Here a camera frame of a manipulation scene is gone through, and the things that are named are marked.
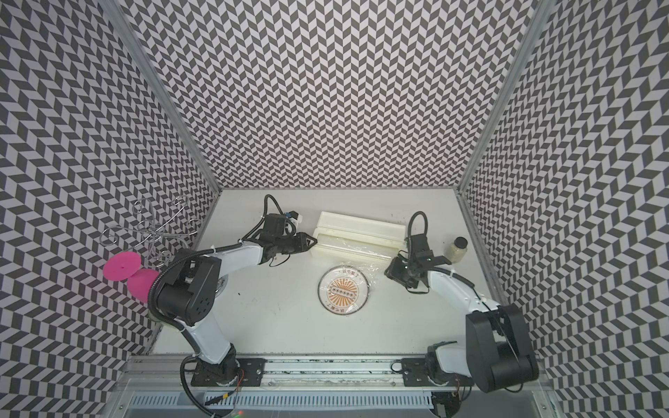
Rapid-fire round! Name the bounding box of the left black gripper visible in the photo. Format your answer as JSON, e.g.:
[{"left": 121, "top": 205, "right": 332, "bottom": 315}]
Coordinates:
[{"left": 276, "top": 234, "right": 318, "bottom": 257}]

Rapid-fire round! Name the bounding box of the white plastic wrap dispenser box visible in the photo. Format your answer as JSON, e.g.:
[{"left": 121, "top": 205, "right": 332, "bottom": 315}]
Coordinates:
[{"left": 312, "top": 212, "right": 406, "bottom": 261}]

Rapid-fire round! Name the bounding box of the clear plastic wrap sheet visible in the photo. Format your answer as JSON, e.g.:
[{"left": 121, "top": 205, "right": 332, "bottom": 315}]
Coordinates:
[{"left": 311, "top": 235, "right": 393, "bottom": 316}]

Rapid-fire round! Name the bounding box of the round patterned ceramic plate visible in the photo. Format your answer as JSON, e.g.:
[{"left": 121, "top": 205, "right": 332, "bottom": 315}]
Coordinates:
[{"left": 317, "top": 265, "right": 370, "bottom": 316}]

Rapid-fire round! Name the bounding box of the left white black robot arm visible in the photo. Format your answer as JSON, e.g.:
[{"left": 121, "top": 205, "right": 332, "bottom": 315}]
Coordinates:
[{"left": 147, "top": 212, "right": 318, "bottom": 386}]

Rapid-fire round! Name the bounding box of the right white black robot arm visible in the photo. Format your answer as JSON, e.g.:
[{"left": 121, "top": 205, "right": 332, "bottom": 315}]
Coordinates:
[{"left": 384, "top": 233, "right": 539, "bottom": 393}]

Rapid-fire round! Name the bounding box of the small jar with black lid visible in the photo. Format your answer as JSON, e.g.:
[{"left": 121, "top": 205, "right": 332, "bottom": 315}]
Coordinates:
[{"left": 445, "top": 236, "right": 469, "bottom": 264}]

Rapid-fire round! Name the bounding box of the lower magenta disc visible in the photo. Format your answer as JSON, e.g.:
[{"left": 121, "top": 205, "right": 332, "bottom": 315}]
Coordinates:
[{"left": 126, "top": 268, "right": 159, "bottom": 304}]

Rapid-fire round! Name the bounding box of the magenta disc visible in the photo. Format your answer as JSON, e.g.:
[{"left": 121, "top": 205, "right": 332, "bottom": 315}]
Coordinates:
[
  {"left": 103, "top": 252, "right": 142, "bottom": 281},
  {"left": 126, "top": 268, "right": 159, "bottom": 304}
]

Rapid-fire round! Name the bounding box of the upper magenta disc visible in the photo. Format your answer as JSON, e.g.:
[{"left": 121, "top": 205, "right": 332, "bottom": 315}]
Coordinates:
[{"left": 103, "top": 252, "right": 142, "bottom": 281}]

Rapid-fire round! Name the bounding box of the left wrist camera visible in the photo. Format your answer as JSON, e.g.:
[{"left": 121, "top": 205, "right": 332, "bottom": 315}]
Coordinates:
[{"left": 284, "top": 211, "right": 302, "bottom": 226}]

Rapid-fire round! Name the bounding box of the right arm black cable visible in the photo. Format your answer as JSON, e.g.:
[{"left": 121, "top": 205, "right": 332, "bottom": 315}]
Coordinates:
[{"left": 405, "top": 211, "right": 430, "bottom": 247}]

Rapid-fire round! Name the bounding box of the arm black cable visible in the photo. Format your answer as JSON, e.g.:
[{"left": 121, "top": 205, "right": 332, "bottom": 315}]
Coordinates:
[
  {"left": 239, "top": 194, "right": 286, "bottom": 244},
  {"left": 405, "top": 211, "right": 430, "bottom": 247}
]

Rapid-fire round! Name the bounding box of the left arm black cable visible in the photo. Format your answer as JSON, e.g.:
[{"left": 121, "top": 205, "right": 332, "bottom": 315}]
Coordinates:
[{"left": 239, "top": 194, "right": 286, "bottom": 244}]

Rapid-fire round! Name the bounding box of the silver wire rack stand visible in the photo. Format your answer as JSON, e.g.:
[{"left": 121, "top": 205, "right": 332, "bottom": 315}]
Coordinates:
[{"left": 98, "top": 198, "right": 197, "bottom": 269}]

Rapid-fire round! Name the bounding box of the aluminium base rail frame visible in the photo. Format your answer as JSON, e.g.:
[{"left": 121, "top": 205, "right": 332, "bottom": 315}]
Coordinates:
[{"left": 101, "top": 355, "right": 564, "bottom": 417}]

